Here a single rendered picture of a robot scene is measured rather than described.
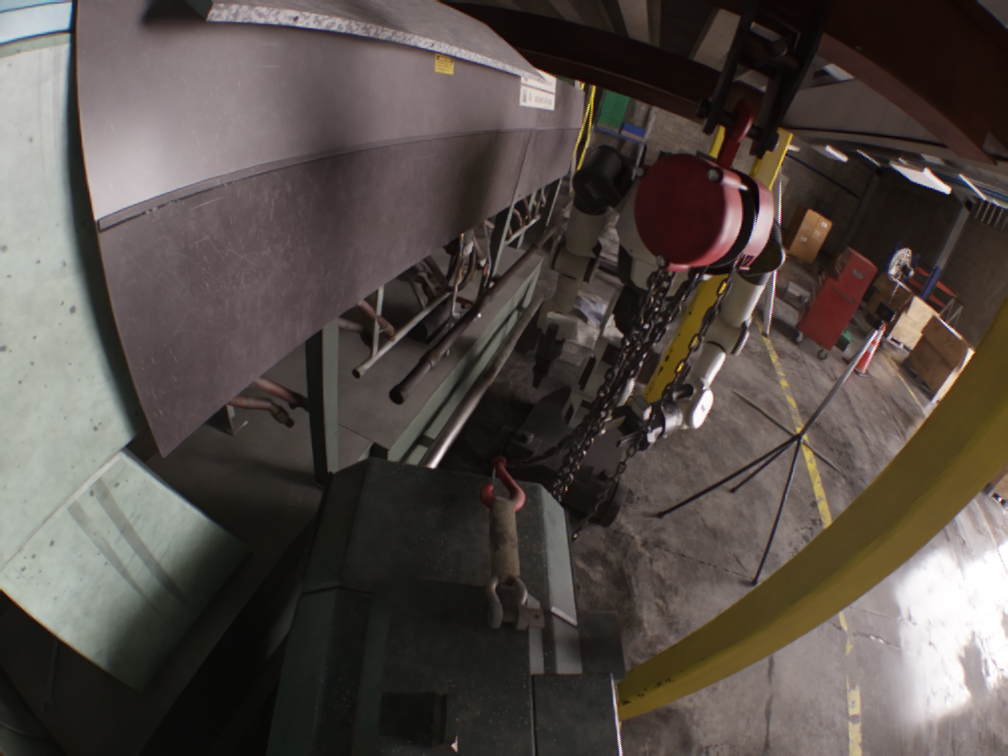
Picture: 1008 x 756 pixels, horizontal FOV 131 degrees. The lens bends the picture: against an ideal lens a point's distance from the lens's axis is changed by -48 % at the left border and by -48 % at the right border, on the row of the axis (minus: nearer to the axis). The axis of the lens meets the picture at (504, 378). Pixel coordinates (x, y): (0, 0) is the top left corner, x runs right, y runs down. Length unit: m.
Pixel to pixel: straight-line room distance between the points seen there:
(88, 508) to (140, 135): 0.39
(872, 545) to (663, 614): 1.27
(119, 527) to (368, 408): 0.78
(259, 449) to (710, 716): 1.71
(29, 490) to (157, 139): 0.35
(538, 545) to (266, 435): 0.72
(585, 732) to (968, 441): 0.58
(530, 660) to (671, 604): 1.32
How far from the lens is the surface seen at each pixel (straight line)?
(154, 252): 0.45
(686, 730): 1.75
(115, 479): 0.59
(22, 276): 0.44
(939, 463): 0.64
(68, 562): 0.61
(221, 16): 0.41
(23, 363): 0.46
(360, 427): 1.15
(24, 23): 0.42
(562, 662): 0.67
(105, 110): 0.42
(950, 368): 8.16
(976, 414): 0.62
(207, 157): 0.47
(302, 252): 0.61
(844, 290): 5.21
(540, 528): 0.74
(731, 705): 1.90
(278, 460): 1.09
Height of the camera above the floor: 1.43
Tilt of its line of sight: 37 degrees down
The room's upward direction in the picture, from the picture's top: 18 degrees clockwise
